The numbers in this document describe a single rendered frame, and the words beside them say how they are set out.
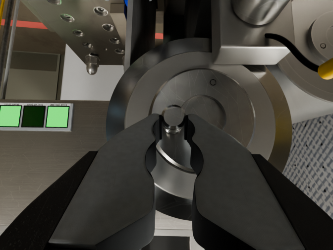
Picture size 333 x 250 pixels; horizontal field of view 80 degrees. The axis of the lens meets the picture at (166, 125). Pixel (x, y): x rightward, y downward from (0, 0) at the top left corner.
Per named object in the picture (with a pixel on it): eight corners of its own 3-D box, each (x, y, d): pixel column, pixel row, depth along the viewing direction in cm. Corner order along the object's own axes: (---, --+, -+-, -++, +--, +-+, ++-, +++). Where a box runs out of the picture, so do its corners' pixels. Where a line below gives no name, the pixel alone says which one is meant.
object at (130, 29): (138, -99, 20) (129, 74, 17) (155, 37, 43) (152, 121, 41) (133, -99, 20) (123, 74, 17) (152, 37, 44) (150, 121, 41)
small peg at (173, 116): (189, 107, 11) (183, 131, 11) (185, 116, 14) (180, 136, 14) (164, 101, 11) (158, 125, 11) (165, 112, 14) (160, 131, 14)
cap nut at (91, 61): (97, 54, 50) (95, 71, 49) (102, 61, 53) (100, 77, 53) (82, 54, 50) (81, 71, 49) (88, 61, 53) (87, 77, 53)
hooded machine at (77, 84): (81, 51, 250) (71, 153, 231) (63, 21, 194) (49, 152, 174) (139, 55, 259) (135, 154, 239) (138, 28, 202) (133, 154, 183)
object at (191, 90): (270, 159, 13) (160, 184, 13) (257, 159, 15) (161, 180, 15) (240, 57, 15) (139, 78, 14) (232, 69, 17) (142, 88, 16)
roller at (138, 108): (268, 48, 16) (284, 199, 14) (207, 114, 42) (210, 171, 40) (124, 52, 16) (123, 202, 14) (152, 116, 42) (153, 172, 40)
